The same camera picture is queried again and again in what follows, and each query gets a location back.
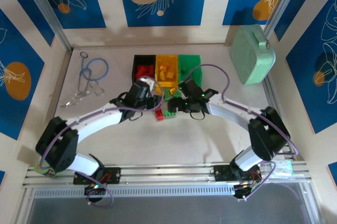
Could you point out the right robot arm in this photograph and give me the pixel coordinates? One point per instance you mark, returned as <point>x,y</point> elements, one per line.
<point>231,113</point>

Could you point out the clear plastic bag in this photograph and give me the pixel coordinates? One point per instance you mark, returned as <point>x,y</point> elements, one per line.
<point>283,168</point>

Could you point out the metal surgical forceps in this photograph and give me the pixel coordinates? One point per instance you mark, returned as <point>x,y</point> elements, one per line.
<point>79,97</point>

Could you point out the green plastic bin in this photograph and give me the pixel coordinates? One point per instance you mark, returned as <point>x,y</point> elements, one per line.
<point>190,62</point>

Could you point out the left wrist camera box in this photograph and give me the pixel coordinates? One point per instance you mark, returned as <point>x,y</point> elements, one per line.
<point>148,81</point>

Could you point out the black plastic bin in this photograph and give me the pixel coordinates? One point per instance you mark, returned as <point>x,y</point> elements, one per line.
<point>143,59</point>

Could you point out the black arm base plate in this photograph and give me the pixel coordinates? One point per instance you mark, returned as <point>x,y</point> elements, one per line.
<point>221,174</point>
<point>114,175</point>

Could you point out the black connector board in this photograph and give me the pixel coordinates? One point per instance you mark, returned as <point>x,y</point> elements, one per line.
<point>92,190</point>
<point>241,193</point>

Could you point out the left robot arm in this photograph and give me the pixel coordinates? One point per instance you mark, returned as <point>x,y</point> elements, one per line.
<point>92,122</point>

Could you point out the red lego plate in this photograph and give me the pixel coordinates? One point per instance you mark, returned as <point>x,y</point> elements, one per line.
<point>159,114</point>

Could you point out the yellow plastic bin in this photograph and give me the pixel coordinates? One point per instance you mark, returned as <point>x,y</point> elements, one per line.
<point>168,84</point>

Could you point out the aluminium mounting rail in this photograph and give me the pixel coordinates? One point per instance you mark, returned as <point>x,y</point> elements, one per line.
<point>171,172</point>

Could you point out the orange round lego piece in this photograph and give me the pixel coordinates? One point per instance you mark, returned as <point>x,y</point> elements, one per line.
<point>166,64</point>

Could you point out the aluminium frame post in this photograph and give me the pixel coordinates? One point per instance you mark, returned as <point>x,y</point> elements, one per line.
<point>281,0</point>
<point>50,13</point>

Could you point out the green lego brick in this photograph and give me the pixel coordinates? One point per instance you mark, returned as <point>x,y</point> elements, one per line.
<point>169,114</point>
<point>184,69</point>
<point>179,94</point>
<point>166,95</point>

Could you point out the blue stethoscope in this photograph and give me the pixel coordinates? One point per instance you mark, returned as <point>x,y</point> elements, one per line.
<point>105,63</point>

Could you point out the green tape roll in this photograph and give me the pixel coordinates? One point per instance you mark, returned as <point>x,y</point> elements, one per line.
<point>39,169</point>

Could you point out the mint green carry case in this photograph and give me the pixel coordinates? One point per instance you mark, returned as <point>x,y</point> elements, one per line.
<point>250,55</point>

